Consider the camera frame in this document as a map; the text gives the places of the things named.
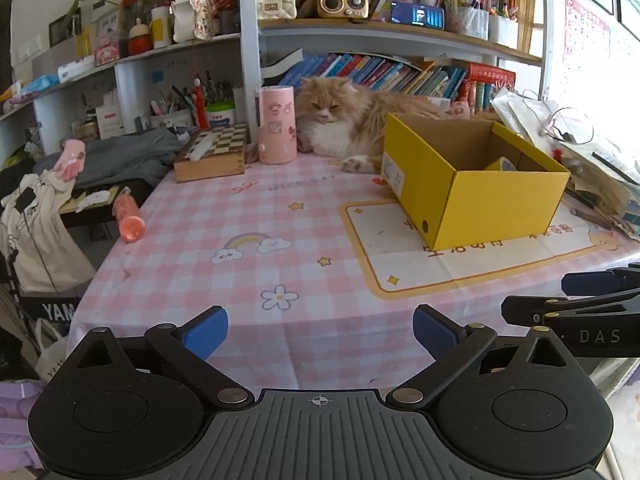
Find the yellow tape roll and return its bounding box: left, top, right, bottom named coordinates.
left=485, top=156, right=518, bottom=172

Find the pink bottle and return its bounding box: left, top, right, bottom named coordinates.
left=113, top=186, right=145, bottom=243

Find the pink checkered tablecloth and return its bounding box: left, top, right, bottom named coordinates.
left=70, top=156, right=639, bottom=390

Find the yellow cardboard box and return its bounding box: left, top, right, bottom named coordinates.
left=382, top=114, right=570, bottom=250

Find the beige tote bag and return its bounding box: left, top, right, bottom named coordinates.
left=1, top=170, right=96, bottom=294

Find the wooden chess box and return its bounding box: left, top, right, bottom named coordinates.
left=174, top=124, right=247, bottom=183

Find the grey clothing pile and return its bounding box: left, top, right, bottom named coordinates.
left=34, top=128, right=184, bottom=190

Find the white plastic strip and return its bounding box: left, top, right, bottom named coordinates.
left=189, top=133, right=215, bottom=162

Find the pink sticker canister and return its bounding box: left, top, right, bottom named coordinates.
left=255, top=86, right=298, bottom=165

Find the white pen holder cup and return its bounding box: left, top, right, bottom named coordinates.
left=150, top=110, right=194, bottom=128

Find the green lid white jar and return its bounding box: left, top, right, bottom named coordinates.
left=205, top=101, right=236, bottom=129

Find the row of books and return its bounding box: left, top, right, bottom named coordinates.
left=280, top=52, right=516, bottom=114

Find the red tassel ornament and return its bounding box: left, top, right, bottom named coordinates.
left=193, top=77, right=208, bottom=131

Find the orange fluffy cat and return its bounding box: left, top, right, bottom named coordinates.
left=295, top=77, right=447, bottom=174

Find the blue box on shelf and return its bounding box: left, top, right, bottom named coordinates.
left=390, top=1, right=445, bottom=30

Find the white shelf unit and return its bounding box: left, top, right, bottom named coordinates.
left=1, top=0, right=541, bottom=154

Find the retro wooden radio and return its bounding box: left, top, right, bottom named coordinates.
left=317, top=0, right=369, bottom=20

